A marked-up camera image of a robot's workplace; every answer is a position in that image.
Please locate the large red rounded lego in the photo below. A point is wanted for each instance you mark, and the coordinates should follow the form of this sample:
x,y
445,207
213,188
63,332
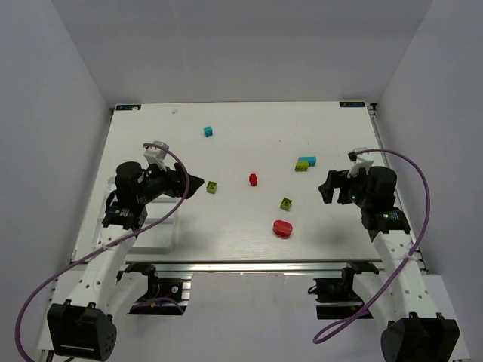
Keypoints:
x,y
282,228

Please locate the blue corner label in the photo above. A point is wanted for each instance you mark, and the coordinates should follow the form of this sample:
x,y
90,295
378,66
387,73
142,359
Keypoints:
x,y
127,107
352,104

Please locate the green lego brick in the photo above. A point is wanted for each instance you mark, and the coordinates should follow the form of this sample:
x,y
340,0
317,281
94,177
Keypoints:
x,y
211,187
286,204

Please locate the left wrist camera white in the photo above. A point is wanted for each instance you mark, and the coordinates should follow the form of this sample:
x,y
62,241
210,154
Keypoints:
x,y
155,154

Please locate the long cyan lego brick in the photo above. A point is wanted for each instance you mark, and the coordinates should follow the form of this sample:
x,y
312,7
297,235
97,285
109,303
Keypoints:
x,y
311,160

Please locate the left blue corner label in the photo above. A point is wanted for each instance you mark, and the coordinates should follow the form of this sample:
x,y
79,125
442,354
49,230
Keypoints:
x,y
127,107

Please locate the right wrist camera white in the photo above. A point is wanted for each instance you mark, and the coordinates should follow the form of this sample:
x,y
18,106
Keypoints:
x,y
361,159

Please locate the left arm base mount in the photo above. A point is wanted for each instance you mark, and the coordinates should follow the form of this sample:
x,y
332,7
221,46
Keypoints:
x,y
164,294

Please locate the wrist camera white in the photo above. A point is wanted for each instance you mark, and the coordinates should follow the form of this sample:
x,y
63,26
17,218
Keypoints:
x,y
361,159
155,154

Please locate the small cyan lego brick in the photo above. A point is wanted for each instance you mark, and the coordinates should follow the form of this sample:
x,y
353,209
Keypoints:
x,y
208,131

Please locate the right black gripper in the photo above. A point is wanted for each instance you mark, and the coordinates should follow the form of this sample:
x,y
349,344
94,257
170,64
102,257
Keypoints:
x,y
337,186

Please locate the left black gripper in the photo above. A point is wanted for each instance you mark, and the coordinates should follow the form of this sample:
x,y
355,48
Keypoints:
x,y
178,182

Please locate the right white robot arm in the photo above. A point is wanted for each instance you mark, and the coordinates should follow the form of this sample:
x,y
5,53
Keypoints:
x,y
414,329

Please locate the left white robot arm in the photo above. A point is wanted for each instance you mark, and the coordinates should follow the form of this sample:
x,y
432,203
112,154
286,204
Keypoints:
x,y
83,325

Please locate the small red lego brick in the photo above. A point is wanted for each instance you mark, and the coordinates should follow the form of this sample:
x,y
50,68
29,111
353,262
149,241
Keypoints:
x,y
253,179

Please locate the green lego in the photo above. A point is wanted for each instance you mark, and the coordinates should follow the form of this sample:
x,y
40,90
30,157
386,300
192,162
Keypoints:
x,y
302,166

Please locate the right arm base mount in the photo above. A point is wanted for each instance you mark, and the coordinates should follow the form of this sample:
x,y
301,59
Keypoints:
x,y
335,297

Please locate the right blue corner label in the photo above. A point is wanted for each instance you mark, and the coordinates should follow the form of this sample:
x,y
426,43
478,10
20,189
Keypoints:
x,y
352,104

